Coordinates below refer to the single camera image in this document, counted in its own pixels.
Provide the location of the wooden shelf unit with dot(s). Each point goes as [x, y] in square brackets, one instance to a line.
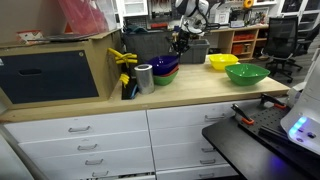
[245, 41]

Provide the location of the red plastic bowl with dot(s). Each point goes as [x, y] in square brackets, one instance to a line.
[171, 72]

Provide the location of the large green plastic bowl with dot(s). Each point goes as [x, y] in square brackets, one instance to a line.
[247, 75]

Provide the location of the pink plastic bag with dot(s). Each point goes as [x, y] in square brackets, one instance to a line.
[86, 15]

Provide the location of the orange tipped black clamp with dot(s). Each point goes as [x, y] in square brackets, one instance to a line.
[273, 101]
[242, 115]

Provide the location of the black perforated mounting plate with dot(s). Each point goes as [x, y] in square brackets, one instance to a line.
[246, 150]

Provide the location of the white drawer cabinet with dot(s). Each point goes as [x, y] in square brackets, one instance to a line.
[133, 146]

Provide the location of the small green plastic bowl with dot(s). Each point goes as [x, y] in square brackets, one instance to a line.
[165, 80]

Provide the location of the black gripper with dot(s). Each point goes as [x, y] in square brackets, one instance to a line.
[184, 37]

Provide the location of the yellow plastic bowl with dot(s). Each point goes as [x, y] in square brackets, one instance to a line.
[222, 61]

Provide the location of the blue plastic bowl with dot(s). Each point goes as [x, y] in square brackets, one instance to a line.
[163, 65]

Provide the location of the teal cloth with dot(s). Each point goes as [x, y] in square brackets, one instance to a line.
[135, 29]

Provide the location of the cardboard box with black panel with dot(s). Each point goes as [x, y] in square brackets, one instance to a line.
[50, 73]

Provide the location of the silver metal cylinder roll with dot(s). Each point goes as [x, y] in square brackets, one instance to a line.
[144, 80]

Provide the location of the black office chair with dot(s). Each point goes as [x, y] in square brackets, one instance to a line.
[308, 36]
[281, 40]

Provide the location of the grey plastic bin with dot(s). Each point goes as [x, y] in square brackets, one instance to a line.
[196, 51]

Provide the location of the orange storage bin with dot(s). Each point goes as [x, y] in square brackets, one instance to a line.
[238, 48]

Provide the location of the dark grey fabric bin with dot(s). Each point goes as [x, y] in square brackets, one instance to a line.
[148, 45]

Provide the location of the white drawer front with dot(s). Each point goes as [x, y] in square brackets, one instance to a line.
[176, 135]
[95, 161]
[86, 145]
[120, 176]
[80, 126]
[206, 115]
[186, 155]

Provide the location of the red patterned small box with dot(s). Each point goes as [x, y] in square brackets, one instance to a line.
[29, 36]

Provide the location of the yellow tape roll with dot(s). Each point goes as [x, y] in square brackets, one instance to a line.
[248, 3]

